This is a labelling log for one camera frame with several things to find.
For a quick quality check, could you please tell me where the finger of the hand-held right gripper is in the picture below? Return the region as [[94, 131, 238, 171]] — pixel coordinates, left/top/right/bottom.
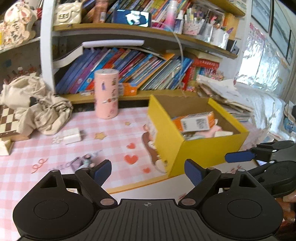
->
[[257, 140, 296, 151], [225, 149, 278, 164]]

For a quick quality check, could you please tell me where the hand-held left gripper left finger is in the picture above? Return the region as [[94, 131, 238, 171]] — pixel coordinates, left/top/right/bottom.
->
[[35, 159, 117, 207]]

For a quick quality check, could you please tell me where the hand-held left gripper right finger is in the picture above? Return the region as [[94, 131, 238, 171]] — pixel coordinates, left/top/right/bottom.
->
[[178, 159, 264, 207]]

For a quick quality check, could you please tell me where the yellow cardboard box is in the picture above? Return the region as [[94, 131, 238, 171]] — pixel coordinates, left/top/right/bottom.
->
[[147, 95, 250, 178]]

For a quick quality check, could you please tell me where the blue orange toothpaste box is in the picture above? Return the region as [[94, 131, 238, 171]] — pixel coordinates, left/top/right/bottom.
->
[[172, 111, 215, 133]]

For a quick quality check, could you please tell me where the pink checked desktop mat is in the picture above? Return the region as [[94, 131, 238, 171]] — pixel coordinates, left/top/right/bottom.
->
[[0, 105, 296, 209]]

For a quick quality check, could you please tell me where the small purple toy car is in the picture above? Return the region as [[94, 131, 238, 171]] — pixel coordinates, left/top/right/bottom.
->
[[70, 155, 95, 169]]

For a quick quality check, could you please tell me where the orange cloth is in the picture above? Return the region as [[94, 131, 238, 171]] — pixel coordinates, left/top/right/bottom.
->
[[276, 192, 296, 234]]

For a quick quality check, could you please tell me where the small white carton box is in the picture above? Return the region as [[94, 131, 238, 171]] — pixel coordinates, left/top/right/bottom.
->
[[62, 128, 85, 145]]

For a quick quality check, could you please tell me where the stack of papers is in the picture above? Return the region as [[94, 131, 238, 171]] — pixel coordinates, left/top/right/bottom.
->
[[196, 74, 255, 122]]

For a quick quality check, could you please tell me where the pink sticker-covered cylinder container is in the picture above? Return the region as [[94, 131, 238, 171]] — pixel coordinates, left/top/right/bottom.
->
[[94, 69, 119, 120]]

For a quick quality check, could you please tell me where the silver foil sheet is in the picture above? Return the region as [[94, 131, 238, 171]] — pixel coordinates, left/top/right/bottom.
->
[[235, 23, 289, 98]]

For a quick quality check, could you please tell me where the orange white flat box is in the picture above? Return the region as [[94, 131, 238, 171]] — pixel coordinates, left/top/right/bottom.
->
[[119, 82, 139, 96]]

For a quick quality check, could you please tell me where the beige cloth bag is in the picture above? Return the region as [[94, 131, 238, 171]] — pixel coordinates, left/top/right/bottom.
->
[[0, 75, 74, 136]]

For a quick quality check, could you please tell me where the red thick book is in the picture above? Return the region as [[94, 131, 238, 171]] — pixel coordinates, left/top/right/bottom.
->
[[192, 58, 220, 70]]

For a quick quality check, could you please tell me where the wooden chessboard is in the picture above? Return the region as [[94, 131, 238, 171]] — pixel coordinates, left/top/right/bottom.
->
[[0, 105, 30, 142]]

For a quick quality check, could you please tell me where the row of colourful books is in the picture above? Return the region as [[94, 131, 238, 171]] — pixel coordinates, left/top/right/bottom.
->
[[55, 47, 195, 94]]

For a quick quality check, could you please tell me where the dark framed picture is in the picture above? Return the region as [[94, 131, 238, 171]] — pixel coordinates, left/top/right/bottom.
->
[[270, 0, 292, 57], [251, 0, 272, 33]]

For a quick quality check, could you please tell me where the thick white paperback book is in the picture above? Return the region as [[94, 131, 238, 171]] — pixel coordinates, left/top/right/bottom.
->
[[53, 44, 84, 69]]

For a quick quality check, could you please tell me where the silver foil container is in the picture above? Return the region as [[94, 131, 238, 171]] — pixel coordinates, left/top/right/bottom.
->
[[209, 25, 229, 49]]

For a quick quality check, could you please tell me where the white lamp head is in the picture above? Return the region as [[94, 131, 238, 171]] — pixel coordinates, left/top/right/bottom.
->
[[82, 39, 145, 49]]

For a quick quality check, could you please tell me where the white wooden bookshelf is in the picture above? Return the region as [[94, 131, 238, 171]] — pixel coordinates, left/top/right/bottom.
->
[[0, 0, 247, 105]]

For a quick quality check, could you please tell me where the pen holder with pens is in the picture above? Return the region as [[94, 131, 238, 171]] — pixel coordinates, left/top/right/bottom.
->
[[183, 7, 208, 35]]

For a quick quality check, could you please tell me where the small clear spray bottle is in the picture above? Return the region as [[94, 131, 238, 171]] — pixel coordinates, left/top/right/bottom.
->
[[174, 10, 185, 34]]

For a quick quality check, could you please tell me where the pink spray bottle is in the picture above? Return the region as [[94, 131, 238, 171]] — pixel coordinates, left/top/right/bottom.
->
[[165, 0, 178, 30]]

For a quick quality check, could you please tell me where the cream quilted handbag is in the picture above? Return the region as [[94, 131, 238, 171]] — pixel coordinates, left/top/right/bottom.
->
[[57, 0, 82, 25]]

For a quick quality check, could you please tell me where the lucky cat decoration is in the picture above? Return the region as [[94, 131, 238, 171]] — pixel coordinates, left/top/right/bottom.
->
[[0, 0, 37, 49]]

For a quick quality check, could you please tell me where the white hanging cable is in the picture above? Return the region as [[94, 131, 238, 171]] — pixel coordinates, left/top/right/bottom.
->
[[172, 31, 186, 93]]

